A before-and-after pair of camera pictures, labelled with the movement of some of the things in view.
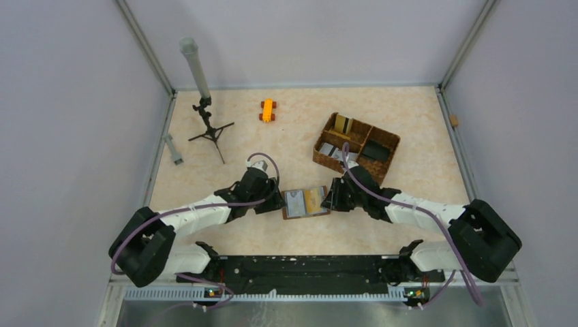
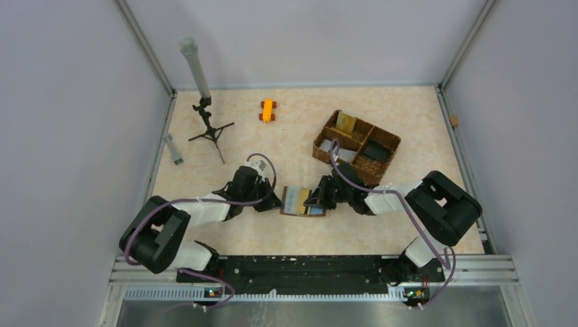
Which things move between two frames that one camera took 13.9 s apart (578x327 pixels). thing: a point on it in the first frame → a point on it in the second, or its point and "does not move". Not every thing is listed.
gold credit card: [339, 124] → [303, 195]
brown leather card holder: [304, 202] does not move
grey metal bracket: [176, 157] does not move
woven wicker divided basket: [372, 148] does not move
